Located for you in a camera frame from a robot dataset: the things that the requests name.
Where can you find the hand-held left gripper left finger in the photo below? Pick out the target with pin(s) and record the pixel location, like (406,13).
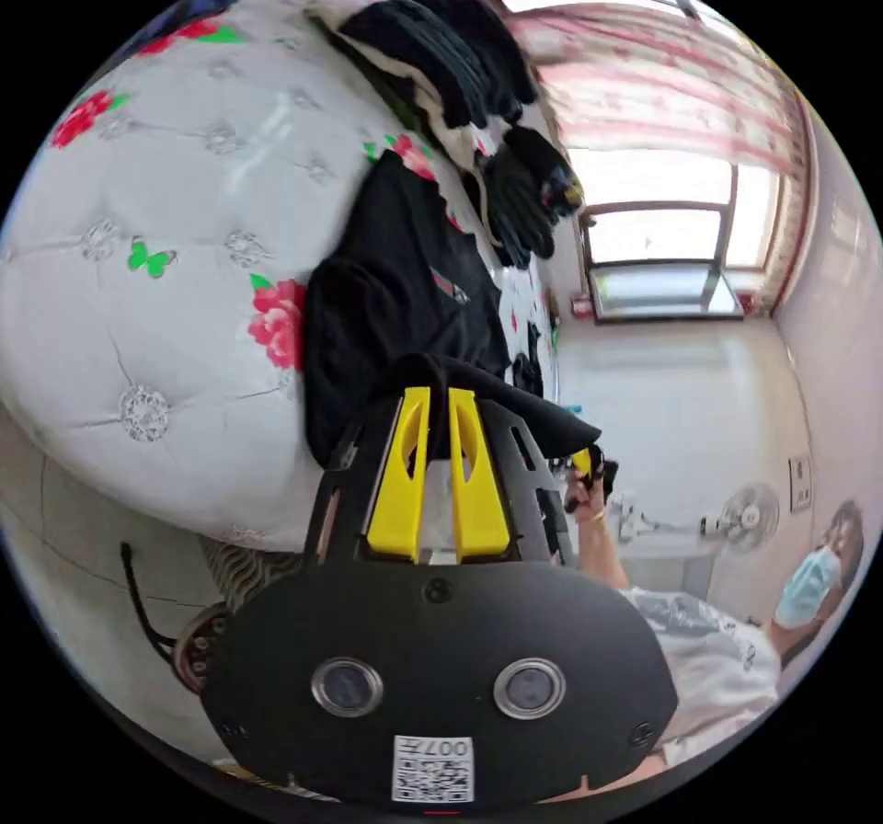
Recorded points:
(394,507)

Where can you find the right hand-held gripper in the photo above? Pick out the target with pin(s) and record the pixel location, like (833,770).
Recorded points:
(603,476)

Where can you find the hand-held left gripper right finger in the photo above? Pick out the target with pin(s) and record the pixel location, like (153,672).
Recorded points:
(476,513)

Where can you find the black long sleeve shirt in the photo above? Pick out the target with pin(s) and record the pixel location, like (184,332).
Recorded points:
(393,307)

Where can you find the person's right forearm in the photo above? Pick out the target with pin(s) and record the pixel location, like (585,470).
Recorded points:
(603,551)

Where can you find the person's right hand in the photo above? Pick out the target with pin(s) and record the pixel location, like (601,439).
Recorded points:
(586,496)

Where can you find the white standing fan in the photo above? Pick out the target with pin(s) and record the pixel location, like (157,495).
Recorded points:
(748,513)

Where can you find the window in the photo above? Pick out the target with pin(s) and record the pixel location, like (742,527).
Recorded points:
(662,244)

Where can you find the person's body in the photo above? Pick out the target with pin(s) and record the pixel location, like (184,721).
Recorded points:
(724,658)

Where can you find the bed with white floral quilt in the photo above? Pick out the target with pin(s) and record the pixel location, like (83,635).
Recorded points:
(172,272)

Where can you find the pile of clothes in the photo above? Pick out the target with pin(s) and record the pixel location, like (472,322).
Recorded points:
(476,93)

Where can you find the pink curtain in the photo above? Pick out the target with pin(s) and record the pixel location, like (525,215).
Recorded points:
(662,72)

